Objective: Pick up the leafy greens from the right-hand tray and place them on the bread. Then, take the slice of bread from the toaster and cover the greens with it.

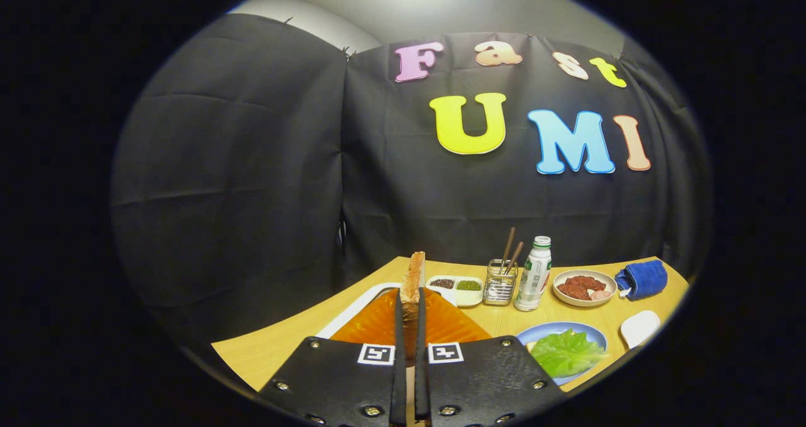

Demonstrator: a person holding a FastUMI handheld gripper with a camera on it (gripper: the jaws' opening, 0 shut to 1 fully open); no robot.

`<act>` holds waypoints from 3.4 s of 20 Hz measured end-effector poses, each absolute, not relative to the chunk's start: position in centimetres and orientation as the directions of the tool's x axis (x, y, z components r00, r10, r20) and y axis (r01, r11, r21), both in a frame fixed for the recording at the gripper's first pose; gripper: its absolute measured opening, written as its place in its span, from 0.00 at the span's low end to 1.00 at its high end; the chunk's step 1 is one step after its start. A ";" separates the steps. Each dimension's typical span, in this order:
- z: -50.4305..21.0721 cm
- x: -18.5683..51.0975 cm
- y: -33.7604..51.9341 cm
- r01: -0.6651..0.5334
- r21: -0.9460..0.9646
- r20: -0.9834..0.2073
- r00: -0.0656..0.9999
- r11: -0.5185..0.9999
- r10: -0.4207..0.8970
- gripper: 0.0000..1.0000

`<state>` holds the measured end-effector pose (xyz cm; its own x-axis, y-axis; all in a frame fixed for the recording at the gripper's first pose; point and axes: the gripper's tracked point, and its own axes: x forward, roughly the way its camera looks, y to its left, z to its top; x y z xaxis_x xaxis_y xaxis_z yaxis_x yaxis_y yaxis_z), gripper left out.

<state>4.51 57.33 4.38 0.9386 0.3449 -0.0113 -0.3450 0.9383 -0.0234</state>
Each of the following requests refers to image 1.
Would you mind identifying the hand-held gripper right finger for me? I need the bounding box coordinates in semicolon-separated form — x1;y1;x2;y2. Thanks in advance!
416;287;567;427

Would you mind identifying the folded blue towel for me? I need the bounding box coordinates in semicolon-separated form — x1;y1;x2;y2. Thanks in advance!
615;259;668;300

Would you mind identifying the small white plate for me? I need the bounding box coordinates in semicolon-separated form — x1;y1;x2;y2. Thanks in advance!
620;310;661;350

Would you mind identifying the white divided condiment dish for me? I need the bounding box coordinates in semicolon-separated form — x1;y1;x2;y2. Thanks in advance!
426;275;484;307

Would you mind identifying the green lettuce leaf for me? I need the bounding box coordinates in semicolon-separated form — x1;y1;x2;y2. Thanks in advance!
530;329;609;379

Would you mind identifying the black backdrop cloth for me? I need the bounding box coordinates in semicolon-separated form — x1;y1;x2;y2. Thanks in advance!
110;13;712;352

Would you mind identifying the toasted bread slice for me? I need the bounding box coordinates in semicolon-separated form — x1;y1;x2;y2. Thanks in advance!
400;251;426;360

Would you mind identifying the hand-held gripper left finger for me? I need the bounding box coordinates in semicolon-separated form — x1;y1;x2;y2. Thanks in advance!
257;288;407;427

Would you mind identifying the metal wire holder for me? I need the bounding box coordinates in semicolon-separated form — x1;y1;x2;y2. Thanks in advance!
483;259;519;306

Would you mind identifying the cream toaster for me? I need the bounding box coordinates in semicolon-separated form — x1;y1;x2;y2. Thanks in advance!
315;282;458;339

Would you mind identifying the blue plate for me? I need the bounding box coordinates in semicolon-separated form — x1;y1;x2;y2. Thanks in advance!
516;322;609;385

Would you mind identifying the white drink bottle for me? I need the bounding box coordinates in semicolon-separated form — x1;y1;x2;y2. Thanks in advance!
514;236;553;312

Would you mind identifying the beige plate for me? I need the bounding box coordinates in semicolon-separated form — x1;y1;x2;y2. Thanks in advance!
553;270;618;307

